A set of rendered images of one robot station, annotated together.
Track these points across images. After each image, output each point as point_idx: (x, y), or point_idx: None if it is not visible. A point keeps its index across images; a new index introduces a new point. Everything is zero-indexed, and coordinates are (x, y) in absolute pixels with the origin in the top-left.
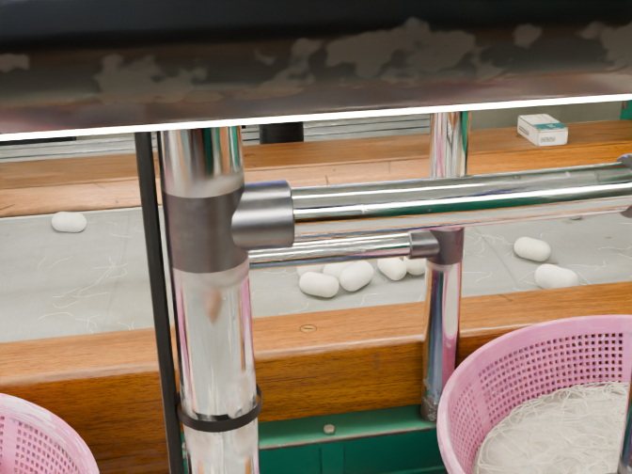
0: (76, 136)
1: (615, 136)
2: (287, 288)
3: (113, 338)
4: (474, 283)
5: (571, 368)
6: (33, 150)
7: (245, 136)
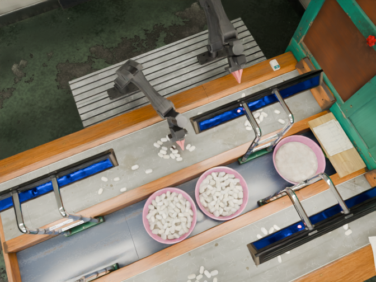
0: None
1: (287, 62)
2: (243, 127)
3: (230, 151)
4: (269, 121)
5: (284, 141)
6: (151, 56)
7: (198, 40)
